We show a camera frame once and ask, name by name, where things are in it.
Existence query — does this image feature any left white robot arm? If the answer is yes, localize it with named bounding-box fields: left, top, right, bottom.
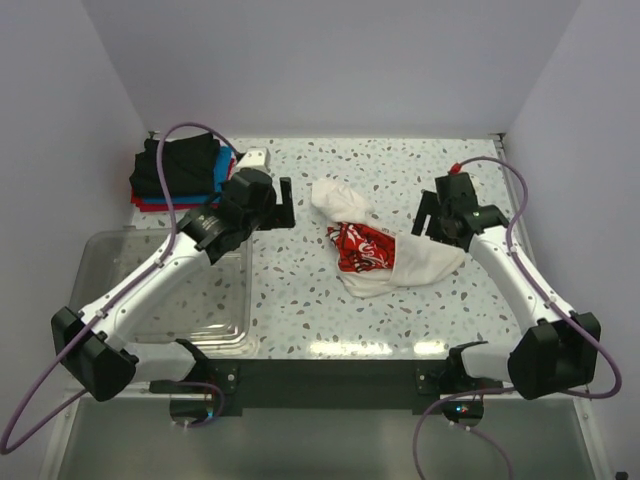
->
left=51, top=168, right=295, bottom=402

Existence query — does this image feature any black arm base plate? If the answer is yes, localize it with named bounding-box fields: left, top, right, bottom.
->
left=148, top=357, right=506, bottom=419

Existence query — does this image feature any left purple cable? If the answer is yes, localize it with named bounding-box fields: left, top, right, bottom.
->
left=0, top=121, right=251, bottom=455

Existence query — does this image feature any white printed t-shirt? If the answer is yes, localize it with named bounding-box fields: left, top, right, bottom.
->
left=311, top=178, right=466, bottom=298

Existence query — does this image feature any folded blue t-shirt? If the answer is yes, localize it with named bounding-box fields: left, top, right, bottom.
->
left=139, top=145, right=241, bottom=211

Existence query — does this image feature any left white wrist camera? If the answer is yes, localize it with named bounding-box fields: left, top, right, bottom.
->
left=237, top=147, right=271, bottom=172

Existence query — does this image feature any clear plastic bin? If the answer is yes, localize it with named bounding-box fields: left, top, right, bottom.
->
left=69, top=229, right=252, bottom=356

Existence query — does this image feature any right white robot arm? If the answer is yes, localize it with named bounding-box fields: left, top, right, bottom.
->
left=412, top=173, right=601, bottom=400

